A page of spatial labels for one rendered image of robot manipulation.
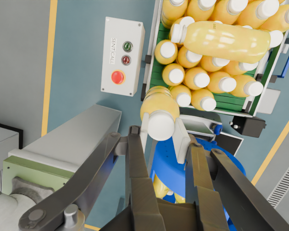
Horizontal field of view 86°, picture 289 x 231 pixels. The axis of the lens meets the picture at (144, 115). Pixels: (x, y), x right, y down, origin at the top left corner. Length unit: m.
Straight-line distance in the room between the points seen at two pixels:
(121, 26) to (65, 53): 1.35
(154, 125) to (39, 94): 1.85
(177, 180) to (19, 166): 0.66
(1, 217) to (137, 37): 0.71
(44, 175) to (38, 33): 1.44
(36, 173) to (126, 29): 0.67
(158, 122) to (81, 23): 1.59
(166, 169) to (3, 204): 0.58
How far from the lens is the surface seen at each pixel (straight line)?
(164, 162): 0.47
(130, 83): 0.46
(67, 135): 1.06
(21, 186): 0.87
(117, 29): 0.48
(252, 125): 0.69
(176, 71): 0.45
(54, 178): 0.80
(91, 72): 1.68
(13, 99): 2.23
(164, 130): 0.22
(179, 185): 0.46
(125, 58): 0.45
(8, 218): 0.77
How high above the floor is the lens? 1.56
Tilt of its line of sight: 72 degrees down
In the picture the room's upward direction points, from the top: 167 degrees counter-clockwise
